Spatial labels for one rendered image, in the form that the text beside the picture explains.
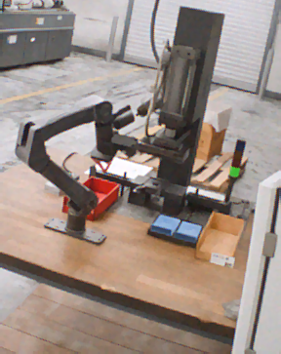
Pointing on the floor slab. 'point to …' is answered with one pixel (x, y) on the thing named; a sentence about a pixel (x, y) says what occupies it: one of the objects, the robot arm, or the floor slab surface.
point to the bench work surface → (107, 280)
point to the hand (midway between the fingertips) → (106, 166)
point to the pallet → (199, 168)
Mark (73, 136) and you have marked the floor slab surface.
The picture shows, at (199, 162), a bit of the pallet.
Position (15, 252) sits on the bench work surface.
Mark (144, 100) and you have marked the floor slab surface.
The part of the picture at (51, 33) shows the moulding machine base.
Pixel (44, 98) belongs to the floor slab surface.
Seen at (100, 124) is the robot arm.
